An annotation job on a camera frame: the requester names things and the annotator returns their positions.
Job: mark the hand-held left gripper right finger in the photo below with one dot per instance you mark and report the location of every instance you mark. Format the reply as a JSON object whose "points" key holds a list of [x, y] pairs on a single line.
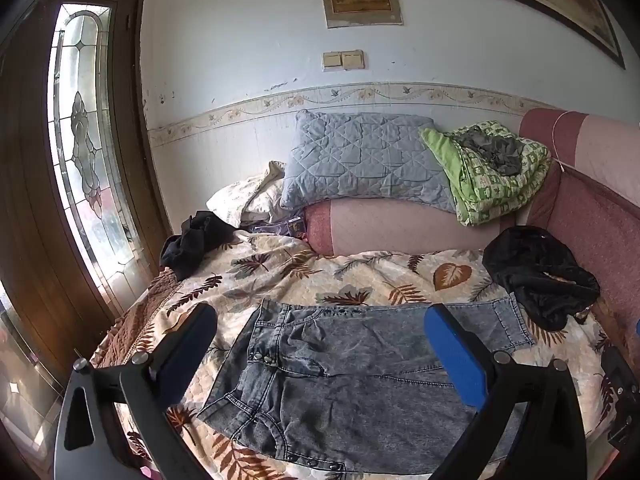
{"points": [[455, 356]]}

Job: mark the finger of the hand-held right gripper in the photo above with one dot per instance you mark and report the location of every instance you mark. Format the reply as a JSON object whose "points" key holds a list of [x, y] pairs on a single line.
{"points": [[620, 375]]}

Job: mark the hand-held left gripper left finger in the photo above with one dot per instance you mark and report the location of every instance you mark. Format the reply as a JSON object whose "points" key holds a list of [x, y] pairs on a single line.
{"points": [[192, 341]]}

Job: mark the grey-blue denim pants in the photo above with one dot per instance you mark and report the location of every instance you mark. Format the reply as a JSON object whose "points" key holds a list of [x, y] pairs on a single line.
{"points": [[350, 400]]}

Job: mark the black crumpled garment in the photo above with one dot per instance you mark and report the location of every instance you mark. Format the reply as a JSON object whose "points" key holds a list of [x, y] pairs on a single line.
{"points": [[190, 247], [535, 270]]}

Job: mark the pink sofa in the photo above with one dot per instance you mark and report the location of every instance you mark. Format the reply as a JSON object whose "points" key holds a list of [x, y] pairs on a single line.
{"points": [[400, 230]]}

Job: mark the leaf print blanket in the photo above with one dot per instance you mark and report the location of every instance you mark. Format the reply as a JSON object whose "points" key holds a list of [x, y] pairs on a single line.
{"points": [[310, 265]]}

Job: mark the cream pillow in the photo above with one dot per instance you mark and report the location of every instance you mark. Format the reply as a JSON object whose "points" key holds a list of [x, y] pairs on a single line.
{"points": [[240, 195]]}

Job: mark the purple plastic packet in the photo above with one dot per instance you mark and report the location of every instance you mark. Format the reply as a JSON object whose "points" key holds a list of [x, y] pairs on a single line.
{"points": [[295, 226]]}

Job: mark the green patterned folded quilt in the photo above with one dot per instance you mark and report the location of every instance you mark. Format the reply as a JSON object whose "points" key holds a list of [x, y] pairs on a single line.
{"points": [[480, 195]]}

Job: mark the small grey crumpled cloth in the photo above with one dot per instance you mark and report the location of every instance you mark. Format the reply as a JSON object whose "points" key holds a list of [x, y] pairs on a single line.
{"points": [[495, 152]]}

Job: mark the wooden door with stained glass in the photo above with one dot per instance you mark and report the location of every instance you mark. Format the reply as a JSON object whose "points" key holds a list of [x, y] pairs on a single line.
{"points": [[30, 210]]}

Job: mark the grey quilted pillow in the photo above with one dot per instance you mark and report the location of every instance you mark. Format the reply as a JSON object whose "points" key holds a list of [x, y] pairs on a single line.
{"points": [[360, 160]]}

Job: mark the beige light switch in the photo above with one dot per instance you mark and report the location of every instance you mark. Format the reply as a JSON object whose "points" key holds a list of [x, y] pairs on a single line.
{"points": [[332, 60], [353, 59]]}

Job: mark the wall plaque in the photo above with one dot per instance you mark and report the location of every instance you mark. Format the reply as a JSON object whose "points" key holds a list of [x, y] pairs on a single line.
{"points": [[362, 2]]}

